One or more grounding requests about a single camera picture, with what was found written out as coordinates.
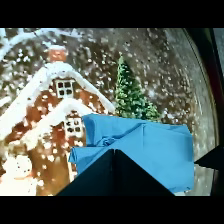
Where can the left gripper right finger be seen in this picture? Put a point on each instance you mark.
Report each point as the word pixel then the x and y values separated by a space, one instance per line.
pixel 136 180

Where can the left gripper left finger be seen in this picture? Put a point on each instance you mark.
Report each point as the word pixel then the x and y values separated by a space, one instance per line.
pixel 96 180

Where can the blue T-shirt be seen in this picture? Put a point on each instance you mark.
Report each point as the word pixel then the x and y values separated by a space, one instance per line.
pixel 160 150

